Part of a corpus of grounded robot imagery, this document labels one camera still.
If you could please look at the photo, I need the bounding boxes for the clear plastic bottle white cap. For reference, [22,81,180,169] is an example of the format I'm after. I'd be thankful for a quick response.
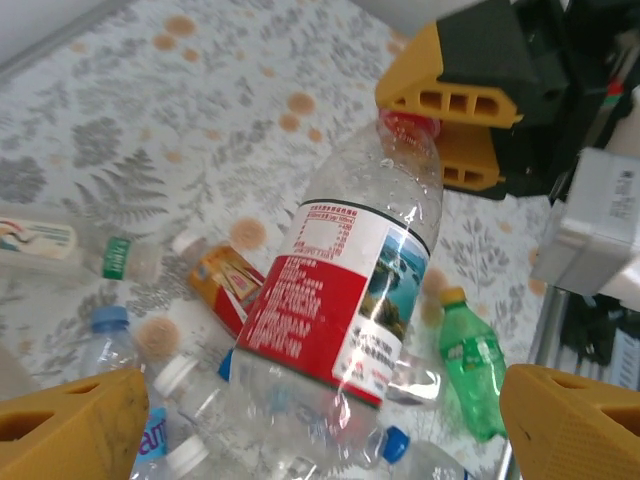
[152,355,271,451]
[134,433,261,480]

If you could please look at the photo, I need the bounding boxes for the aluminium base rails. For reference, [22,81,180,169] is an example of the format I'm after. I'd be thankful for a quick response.
[517,289,569,374]

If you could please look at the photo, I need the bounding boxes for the red label bottle red cap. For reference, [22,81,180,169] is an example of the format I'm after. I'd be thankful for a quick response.
[227,107,444,480]

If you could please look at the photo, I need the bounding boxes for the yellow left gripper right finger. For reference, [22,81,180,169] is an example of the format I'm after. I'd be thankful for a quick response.
[499,363,640,480]

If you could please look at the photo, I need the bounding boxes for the floral tablecloth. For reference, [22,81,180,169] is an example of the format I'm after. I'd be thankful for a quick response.
[0,0,551,480]

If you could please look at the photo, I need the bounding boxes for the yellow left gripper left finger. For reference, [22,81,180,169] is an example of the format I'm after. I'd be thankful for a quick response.
[0,367,151,480]

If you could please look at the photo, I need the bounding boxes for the square clear bottle crane label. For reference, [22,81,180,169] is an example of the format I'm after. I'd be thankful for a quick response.
[0,212,164,281]

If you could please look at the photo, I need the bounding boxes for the light blue label clear bottle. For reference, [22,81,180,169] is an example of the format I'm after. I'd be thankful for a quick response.
[79,304,169,469]

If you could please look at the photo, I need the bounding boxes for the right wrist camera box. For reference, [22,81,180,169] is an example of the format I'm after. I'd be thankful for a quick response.
[529,147,640,301]

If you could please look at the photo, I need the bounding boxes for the red orange label drink bottle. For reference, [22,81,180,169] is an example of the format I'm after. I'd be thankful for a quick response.
[172,232,266,341]

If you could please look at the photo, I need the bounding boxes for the blue label bottle blue cap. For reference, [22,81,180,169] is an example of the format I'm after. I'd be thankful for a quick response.
[367,424,481,480]

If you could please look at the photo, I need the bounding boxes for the green plastic bottle yellow cap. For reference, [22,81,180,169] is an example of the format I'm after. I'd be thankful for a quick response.
[437,285,509,444]

